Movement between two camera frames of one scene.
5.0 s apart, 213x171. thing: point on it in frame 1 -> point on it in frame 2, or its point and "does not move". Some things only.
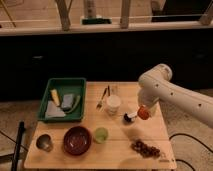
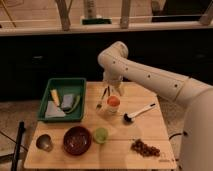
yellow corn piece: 55,97 does not move
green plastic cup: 100,135 does not move
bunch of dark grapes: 144,149 does not move
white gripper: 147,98 -> 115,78
